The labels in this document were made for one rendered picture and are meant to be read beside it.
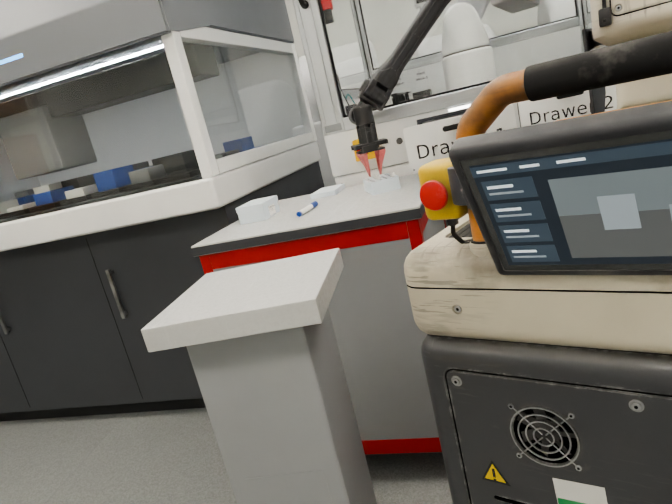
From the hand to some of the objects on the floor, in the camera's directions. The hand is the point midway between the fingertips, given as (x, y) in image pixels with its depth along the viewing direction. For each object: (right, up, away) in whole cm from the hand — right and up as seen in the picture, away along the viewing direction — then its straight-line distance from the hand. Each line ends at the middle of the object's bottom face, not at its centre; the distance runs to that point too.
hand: (374, 172), depth 161 cm
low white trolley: (+3, -81, +18) cm, 83 cm away
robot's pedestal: (-9, -101, -50) cm, 113 cm away
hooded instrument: (-103, -81, +119) cm, 177 cm away
